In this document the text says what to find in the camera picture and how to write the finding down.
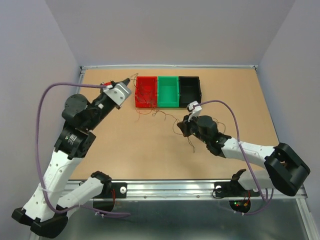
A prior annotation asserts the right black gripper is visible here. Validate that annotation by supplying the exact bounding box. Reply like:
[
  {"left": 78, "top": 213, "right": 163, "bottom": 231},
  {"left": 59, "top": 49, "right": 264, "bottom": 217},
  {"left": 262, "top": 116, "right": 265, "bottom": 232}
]
[{"left": 177, "top": 112, "right": 209, "bottom": 145}]

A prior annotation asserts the orange wire bundle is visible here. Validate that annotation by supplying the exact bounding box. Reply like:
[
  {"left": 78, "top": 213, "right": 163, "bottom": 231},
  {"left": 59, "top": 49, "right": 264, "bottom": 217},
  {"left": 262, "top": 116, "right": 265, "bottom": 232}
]
[{"left": 134, "top": 107, "right": 196, "bottom": 154}]

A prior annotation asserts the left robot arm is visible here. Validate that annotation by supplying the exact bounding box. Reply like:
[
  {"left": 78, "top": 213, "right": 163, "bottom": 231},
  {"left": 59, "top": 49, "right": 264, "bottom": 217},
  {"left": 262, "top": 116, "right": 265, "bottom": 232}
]
[{"left": 11, "top": 78, "right": 131, "bottom": 239}]

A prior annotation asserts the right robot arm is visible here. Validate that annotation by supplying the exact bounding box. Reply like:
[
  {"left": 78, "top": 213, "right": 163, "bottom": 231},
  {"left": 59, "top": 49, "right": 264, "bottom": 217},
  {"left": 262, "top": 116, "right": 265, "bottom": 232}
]
[{"left": 177, "top": 115, "right": 311, "bottom": 197}]

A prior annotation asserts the red plastic bin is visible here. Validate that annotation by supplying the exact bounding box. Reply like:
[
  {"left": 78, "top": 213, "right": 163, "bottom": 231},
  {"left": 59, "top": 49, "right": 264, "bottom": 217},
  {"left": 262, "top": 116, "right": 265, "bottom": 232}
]
[{"left": 134, "top": 76, "right": 158, "bottom": 109}]

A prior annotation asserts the black plastic bin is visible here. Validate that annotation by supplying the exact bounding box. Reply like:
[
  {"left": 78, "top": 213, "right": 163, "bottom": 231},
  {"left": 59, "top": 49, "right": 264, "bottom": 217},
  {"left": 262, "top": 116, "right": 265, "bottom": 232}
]
[{"left": 178, "top": 76, "right": 202, "bottom": 108}]

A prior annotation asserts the green plastic bin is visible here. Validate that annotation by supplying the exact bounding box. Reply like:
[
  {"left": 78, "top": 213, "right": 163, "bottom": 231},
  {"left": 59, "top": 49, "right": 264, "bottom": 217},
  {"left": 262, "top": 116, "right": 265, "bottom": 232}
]
[{"left": 157, "top": 76, "right": 180, "bottom": 108}]

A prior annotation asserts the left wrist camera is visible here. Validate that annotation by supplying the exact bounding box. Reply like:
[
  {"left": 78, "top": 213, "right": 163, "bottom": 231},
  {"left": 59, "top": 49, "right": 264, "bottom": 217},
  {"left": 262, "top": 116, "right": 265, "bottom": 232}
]
[{"left": 103, "top": 83, "right": 132, "bottom": 109}]

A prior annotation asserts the aluminium front rail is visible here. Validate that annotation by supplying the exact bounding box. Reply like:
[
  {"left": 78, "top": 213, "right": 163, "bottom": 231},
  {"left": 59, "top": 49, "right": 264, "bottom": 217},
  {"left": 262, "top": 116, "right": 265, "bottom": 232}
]
[{"left": 39, "top": 177, "right": 308, "bottom": 201}]

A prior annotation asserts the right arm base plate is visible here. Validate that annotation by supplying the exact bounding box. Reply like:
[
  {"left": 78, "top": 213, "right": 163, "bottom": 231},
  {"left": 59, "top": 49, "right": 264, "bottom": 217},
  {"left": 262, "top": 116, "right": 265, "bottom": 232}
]
[{"left": 212, "top": 181, "right": 260, "bottom": 198}]

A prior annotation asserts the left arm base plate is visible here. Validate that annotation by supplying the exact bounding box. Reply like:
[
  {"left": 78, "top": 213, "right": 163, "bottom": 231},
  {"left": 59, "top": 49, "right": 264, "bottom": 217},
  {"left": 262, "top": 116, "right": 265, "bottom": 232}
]
[{"left": 93, "top": 181, "right": 128, "bottom": 199}]

